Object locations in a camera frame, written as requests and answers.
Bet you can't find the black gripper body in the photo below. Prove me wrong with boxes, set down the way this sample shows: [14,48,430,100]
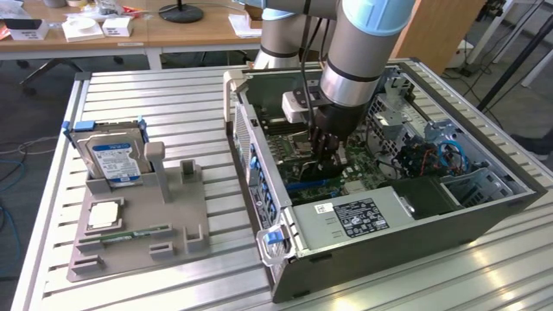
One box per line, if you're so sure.
[310,102,365,142]

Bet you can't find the GPU card with metal bracket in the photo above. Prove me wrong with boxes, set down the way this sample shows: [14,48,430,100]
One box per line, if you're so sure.
[295,160,345,184]

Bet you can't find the CPU socket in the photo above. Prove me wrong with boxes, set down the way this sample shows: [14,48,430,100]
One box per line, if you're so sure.
[289,133,315,154]

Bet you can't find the green motherboard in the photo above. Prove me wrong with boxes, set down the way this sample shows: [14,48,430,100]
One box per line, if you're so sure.
[258,109,391,203]

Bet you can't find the long blue expansion slot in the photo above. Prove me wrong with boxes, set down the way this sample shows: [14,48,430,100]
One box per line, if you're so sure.
[285,179,342,192]

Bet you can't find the perforated metal drive cage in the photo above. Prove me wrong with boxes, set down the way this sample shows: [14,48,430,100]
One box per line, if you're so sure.
[365,66,426,163]

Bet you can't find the grey power supply unit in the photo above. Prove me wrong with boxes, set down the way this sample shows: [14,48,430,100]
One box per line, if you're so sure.
[287,187,416,257]

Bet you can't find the blue case latch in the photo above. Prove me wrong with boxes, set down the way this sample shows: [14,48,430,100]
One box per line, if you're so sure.
[261,226,286,253]

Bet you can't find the white paper stack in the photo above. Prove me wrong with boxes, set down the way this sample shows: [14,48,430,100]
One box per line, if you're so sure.
[227,13,263,39]

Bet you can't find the open dark PC case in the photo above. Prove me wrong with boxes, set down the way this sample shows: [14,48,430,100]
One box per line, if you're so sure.
[222,61,548,304]

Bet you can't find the wooden cabinet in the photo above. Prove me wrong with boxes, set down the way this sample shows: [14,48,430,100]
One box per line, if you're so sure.
[383,0,487,76]

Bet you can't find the metal disk bay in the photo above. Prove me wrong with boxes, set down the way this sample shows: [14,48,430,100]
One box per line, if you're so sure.
[439,167,519,209]

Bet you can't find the brown cardboard box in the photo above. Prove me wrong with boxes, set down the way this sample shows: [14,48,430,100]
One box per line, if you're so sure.
[242,2,265,21]

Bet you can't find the black stand pole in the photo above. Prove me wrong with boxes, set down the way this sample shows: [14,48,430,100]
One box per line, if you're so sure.
[475,17,553,111]

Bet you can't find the grey printed parts rack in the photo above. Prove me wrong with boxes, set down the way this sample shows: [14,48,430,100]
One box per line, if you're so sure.
[65,141,213,283]

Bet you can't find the wooden desk white legs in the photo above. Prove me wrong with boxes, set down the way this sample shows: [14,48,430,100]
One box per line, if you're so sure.
[0,0,263,71]

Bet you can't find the dark shoe of person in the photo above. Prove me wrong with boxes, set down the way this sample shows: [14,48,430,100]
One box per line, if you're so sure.
[510,132,553,160]

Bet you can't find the black round lamp base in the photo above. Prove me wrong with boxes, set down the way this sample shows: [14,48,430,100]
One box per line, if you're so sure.
[157,0,205,23]

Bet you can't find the green RAM stick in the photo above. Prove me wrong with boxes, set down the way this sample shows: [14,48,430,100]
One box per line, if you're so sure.
[97,226,163,243]

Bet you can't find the silver CPU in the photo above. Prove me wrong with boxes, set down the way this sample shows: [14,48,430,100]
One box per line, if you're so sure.
[85,202,122,228]

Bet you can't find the hard disk drive blue label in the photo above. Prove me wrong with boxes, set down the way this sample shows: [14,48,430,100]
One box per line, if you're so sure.
[61,115,150,182]

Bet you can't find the small white labelled box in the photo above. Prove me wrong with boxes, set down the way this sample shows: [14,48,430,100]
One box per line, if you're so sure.
[102,16,134,38]

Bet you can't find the clear plastic bag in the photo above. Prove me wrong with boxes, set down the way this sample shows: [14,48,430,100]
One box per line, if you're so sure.
[81,0,150,21]

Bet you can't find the white box round insert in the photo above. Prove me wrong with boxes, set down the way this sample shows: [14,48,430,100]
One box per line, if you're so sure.
[61,17,106,43]

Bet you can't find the black chair base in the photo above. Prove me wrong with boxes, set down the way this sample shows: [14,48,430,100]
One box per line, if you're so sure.
[15,57,85,95]

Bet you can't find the white box black print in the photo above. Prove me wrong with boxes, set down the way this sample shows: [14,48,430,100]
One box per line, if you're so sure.
[7,25,50,41]

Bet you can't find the black flat device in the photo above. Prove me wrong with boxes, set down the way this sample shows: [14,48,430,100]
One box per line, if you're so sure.
[2,18,43,31]

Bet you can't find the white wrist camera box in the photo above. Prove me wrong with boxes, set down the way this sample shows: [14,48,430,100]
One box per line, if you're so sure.
[281,91,323,124]

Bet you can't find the black wire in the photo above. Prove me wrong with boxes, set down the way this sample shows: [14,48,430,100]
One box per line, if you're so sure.
[373,148,411,181]

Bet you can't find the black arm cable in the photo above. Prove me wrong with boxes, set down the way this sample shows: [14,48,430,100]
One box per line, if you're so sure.
[299,16,335,133]

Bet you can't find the red power wire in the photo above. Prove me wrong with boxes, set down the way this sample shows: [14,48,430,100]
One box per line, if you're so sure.
[420,144,458,178]

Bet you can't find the blue disk wire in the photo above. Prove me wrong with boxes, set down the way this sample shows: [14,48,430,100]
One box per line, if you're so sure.
[435,138,470,174]

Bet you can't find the white table frame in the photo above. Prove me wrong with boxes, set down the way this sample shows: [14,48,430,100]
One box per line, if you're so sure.
[463,0,553,87]

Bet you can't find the grey floor cable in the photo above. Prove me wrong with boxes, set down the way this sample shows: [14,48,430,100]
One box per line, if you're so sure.
[0,134,59,156]

